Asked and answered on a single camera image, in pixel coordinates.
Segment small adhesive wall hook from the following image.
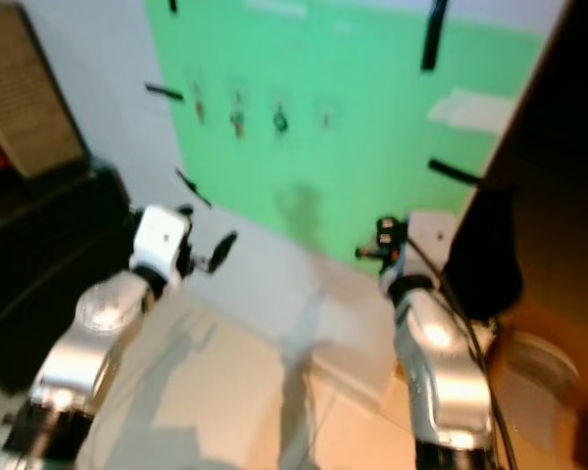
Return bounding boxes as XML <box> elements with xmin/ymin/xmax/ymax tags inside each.
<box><xmin>227</xmin><ymin>78</ymin><xmax>249</xmax><ymax>141</ymax></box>
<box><xmin>188</xmin><ymin>67</ymin><xmax>208</xmax><ymax>124</ymax></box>
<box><xmin>270</xmin><ymin>95</ymin><xmax>291</xmax><ymax>137</ymax></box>

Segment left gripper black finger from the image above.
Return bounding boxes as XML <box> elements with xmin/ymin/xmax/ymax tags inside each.
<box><xmin>207</xmin><ymin>229</ymin><xmax>239</xmax><ymax>274</ymax></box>

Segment white paper sheet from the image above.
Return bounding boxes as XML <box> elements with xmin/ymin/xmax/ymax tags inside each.
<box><xmin>425</xmin><ymin>87</ymin><xmax>521</xmax><ymax>136</ymax></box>

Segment dark brown wooden door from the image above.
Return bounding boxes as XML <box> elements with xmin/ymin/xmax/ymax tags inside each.
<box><xmin>443</xmin><ymin>0</ymin><xmax>588</xmax><ymax>470</ymax></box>

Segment dark glass coffee table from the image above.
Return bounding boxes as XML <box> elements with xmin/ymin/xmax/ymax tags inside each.
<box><xmin>0</xmin><ymin>161</ymin><xmax>134</xmax><ymax>395</ymax></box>

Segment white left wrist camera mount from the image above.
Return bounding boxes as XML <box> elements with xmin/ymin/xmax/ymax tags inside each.
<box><xmin>131</xmin><ymin>205</ymin><xmax>194</xmax><ymax>278</ymax></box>

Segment green wall board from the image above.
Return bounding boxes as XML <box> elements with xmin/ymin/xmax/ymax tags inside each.
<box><xmin>143</xmin><ymin>0</ymin><xmax>569</xmax><ymax>270</ymax></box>

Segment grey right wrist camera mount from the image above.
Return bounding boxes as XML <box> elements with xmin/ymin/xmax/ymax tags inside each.
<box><xmin>403</xmin><ymin>210</ymin><xmax>458</xmax><ymax>281</ymax></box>

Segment black board clamp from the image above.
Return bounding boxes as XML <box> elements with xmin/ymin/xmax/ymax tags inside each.
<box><xmin>427</xmin><ymin>158</ymin><xmax>482</xmax><ymax>186</ymax></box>
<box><xmin>144</xmin><ymin>82</ymin><xmax>185</xmax><ymax>102</ymax></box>
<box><xmin>422</xmin><ymin>0</ymin><xmax>451</xmax><ymax>72</ymax></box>

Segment large brown cardboard box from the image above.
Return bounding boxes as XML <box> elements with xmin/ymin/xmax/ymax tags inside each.
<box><xmin>0</xmin><ymin>4</ymin><xmax>90</xmax><ymax>179</ymax></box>

